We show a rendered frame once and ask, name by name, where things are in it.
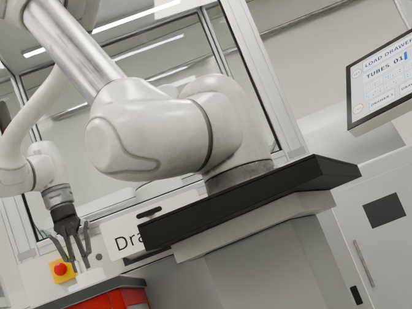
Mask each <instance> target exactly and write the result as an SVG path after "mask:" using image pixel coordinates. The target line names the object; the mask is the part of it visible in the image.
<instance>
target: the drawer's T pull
mask: <svg viewBox="0 0 412 309"><path fill-rule="evenodd" d="M161 210H162V207H161V206H158V207H155V208H152V209H150V210H147V211H145V212H142V213H139V214H137V215H136V218H137V219H141V218H144V217H149V216H151V215H154V214H155V213H157V212H160V211H161Z"/></svg>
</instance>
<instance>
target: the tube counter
mask: <svg viewBox="0 0 412 309"><path fill-rule="evenodd" d="M411 57H412V47H411V48H410V49H408V50H407V51H405V52H403V53H401V54H399V55H397V56H396V57H394V58H393V66H394V67H395V66H396V65H398V64H400V63H402V62H404V61H406V60H407V59H409V58H411Z"/></svg>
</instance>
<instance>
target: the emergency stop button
mask: <svg viewBox="0 0 412 309"><path fill-rule="evenodd" d="M54 272H55V274H56V275H58V276H63V275H64V274H66V272H67V266H66V265H65V264H63V263H58V264H56V265H55V267H54Z"/></svg>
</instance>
